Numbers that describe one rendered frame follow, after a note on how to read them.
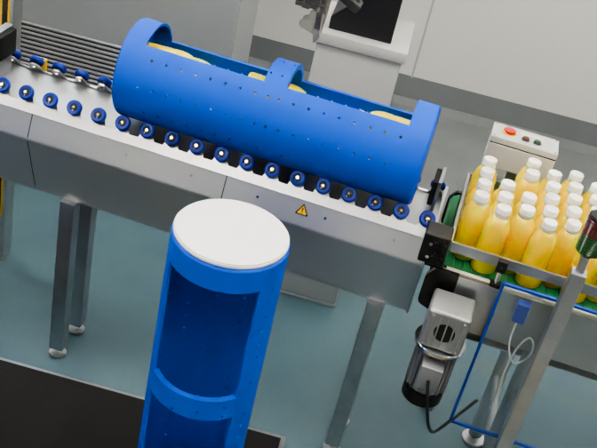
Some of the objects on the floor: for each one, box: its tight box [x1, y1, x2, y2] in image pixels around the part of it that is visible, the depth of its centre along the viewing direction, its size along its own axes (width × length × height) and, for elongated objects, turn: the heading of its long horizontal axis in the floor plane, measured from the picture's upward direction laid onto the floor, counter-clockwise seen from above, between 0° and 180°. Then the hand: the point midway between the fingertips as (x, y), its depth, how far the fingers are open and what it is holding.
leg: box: [49, 198, 80, 359], centre depth 319 cm, size 6×6×63 cm
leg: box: [322, 299, 384, 448], centre depth 307 cm, size 6×6×63 cm
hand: (317, 38), depth 261 cm, fingers closed
